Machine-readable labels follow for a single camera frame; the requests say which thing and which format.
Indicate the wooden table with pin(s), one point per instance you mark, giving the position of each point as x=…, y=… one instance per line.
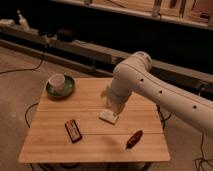
x=47, y=140

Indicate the green ceramic plate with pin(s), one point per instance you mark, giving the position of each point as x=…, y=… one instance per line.
x=68, y=89

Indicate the white cup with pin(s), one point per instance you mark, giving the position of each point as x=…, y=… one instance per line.
x=57, y=81

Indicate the wooden shelf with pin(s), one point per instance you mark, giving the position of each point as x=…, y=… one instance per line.
x=144, y=9

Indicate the dark red pocket knife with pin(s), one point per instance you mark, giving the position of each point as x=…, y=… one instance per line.
x=133, y=140

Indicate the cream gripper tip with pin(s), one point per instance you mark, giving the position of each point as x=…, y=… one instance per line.
x=117, y=107

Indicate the white spray bottle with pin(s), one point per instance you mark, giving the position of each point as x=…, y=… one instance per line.
x=23, y=22

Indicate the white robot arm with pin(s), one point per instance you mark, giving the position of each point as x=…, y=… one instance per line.
x=132, y=75

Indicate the black device on ledge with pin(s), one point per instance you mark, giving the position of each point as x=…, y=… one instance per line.
x=66, y=35

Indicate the red black rectangular box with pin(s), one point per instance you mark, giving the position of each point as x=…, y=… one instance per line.
x=73, y=131

